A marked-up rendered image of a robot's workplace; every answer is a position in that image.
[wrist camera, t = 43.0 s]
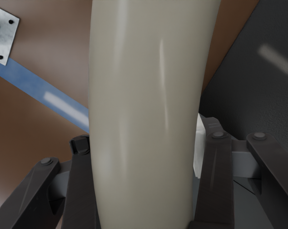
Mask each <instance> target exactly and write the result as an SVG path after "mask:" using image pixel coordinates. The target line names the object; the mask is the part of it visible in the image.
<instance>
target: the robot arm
mask: <svg viewBox="0 0 288 229"><path fill-rule="evenodd" d="M69 145H70V149H71V153H72V159H71V160H68V161H65V162H62V163H60V162H59V159H58V158H57V157H47V158H44V159H42V160H40V161H39V162H37V163H36V164H35V165H34V167H33V168H32V169H31V170H30V172H29V173H28V174H27V175H26V176H25V177H24V179H23V180H22V181H21V182H20V184H19V185H18V186H17V187H16V188H15V190H14V191H13V192H12V193H11V195H10V196H9V197H8V198H7V200H6V201H5V202H4V203H3V204H2V205H1V207H0V229H56V227H57V225H58V223H59V220H60V218H61V216H62V214H63V218H62V225H61V229H101V226H100V221H99V214H98V209H97V203H96V197H95V191H94V181H93V173H92V165H91V153H90V142H89V135H86V134H85V135H80V136H76V137H74V138H72V139H71V140H70V141H69ZM193 167H194V172H195V176H196V177H198V179H199V178H200V183H199V191H198V197H197V203H196V210H195V216H194V221H191V222H190V225H189V229H235V216H234V186H233V176H235V177H245V178H248V183H249V184H250V186H251V188H252V190H253V192H254V193H255V195H256V197H257V199H258V201H259V202H260V204H261V206H262V208H263V209H264V212H265V213H266V215H267V217H268V219H269V221H270V222H271V224H272V226H273V228H274V229H288V151H287V150H286V149H285V148H284V147H283V146H282V145H281V144H280V143H279V142H278V141H277V140H276V139H275V138H274V137H273V136H272V135H271V134H268V133H265V132H255V133H250V134H248V135H247V137H246V140H234V139H231V135H230V134H229V133H227V132H225V131H224V129H223V128H222V126H221V124H220V122H219V120H218V119H216V118H214V117H210V118H202V119H201V118H200V115H199V113H198V119H197V128H196V136H195V146H194V165H193Z"/></svg>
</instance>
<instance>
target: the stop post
mask: <svg viewBox="0 0 288 229"><path fill-rule="evenodd" d="M19 23H20V18H18V17H16V16H14V15H12V14H11V13H9V12H7V11H5V10H3V9H1V8H0V63H1V64H3V65H7V62H8V59H9V56H10V52H11V49H12V46H13V42H14V39H15V36H16V32H17V29H18V26H19Z"/></svg>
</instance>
